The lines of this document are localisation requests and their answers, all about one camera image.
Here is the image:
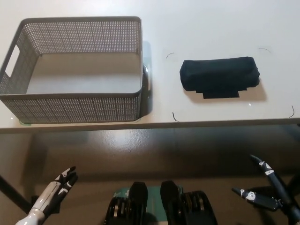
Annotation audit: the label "black ribbed robot body block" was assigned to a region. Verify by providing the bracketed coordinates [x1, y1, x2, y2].
[103, 181, 150, 225]

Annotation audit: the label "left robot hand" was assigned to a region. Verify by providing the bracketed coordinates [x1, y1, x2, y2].
[29, 165, 79, 220]

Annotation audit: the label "grey perforated plastic basket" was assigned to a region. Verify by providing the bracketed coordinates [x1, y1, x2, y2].
[0, 15, 144, 124]

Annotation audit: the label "teal robot body plate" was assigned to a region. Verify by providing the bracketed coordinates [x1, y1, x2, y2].
[112, 185, 183, 221]

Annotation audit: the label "black robot feet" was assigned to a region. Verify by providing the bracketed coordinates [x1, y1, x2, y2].
[159, 180, 218, 225]

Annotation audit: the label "black tape patch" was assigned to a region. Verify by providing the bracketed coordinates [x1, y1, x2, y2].
[193, 88, 249, 99]

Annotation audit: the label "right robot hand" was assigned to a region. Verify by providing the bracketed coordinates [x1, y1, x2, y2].
[231, 154, 300, 225]

